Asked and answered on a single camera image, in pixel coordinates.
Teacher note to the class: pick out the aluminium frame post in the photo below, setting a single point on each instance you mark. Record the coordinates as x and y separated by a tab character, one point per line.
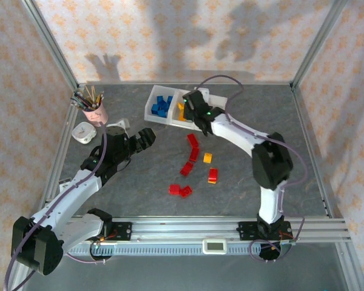
50	45
318	42

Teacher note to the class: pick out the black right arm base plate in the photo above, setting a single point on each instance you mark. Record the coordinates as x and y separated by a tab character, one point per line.
245	232

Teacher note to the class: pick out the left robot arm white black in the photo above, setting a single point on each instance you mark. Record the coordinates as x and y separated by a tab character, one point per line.
69	197

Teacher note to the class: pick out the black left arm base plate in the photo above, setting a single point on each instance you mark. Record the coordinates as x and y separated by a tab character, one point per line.
124	232

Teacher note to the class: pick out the white digital display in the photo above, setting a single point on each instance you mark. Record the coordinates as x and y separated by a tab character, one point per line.
214	246

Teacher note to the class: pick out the white bin for blue bricks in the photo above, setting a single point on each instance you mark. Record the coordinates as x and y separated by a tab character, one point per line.
151	94

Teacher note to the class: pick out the yellow pencil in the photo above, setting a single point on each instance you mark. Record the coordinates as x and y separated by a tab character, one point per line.
99	99

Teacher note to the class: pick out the red lego brick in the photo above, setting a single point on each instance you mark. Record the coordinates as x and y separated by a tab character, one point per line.
174	189
186	191
213	173
192	140
194	154
186	168

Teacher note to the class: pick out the tan wooden pencil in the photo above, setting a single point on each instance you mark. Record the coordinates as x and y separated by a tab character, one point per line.
88	91
93	92

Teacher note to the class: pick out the pink pencil cup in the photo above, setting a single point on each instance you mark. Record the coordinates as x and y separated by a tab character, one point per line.
96	116

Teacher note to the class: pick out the dark pencil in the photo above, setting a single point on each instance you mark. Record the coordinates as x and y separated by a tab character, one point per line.
79	104
80	99

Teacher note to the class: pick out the white pi card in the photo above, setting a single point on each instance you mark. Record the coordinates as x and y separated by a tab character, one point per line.
64	183

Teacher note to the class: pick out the aluminium mounting rail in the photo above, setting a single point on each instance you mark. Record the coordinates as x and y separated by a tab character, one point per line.
185	227

